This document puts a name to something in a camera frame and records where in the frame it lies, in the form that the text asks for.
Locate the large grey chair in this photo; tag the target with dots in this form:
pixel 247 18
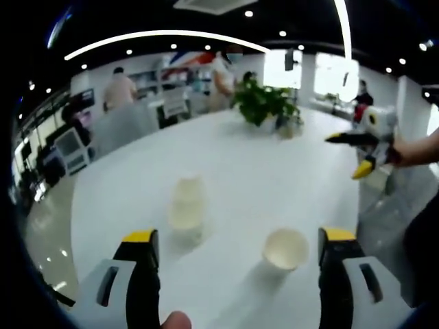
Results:
pixel 123 130

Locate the white wall shelves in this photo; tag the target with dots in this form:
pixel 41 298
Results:
pixel 147 80

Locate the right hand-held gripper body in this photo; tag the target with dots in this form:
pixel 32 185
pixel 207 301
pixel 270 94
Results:
pixel 382 121

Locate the small beige pot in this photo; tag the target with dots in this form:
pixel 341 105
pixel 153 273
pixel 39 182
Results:
pixel 288 128

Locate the white slatted chair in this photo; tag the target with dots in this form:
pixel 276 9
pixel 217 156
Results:
pixel 175 103

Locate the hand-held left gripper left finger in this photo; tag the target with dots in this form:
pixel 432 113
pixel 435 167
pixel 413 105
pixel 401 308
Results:
pixel 116 294

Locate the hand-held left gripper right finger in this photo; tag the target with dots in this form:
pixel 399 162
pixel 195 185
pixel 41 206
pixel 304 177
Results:
pixel 346 294

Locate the person's left hand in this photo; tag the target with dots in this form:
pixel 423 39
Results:
pixel 176 320

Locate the person's dark clothing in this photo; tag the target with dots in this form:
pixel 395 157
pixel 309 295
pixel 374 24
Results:
pixel 425 246

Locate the white mesh chair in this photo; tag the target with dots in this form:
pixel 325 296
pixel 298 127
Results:
pixel 73 150

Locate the white table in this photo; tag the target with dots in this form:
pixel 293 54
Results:
pixel 240 188

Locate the white paper cup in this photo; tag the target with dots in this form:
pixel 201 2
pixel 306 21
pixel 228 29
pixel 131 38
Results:
pixel 284 250
pixel 187 212

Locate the green potted plant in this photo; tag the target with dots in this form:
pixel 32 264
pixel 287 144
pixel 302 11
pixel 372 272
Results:
pixel 260 103

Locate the person's right hand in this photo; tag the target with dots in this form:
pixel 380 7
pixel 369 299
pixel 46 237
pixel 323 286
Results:
pixel 404 154

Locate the long curved ceiling light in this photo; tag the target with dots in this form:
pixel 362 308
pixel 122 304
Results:
pixel 154 32
pixel 344 27

